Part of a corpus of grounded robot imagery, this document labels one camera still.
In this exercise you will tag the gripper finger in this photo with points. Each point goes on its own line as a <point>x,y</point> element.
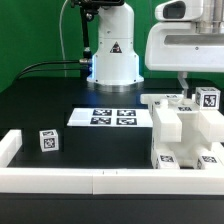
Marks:
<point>183,83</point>

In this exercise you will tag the white chair back piece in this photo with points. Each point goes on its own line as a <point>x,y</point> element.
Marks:
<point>176,118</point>

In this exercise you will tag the white U-shaped fence wall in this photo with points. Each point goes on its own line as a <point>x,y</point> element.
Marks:
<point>99,181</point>

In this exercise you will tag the white marker tag sheet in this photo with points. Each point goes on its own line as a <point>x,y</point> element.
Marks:
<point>109,117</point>

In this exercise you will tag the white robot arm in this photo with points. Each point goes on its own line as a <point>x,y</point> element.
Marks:
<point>115,65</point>

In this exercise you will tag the white chair seat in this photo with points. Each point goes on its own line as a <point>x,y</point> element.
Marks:
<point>186,150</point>

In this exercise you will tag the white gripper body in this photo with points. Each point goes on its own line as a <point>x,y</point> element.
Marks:
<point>188,37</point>

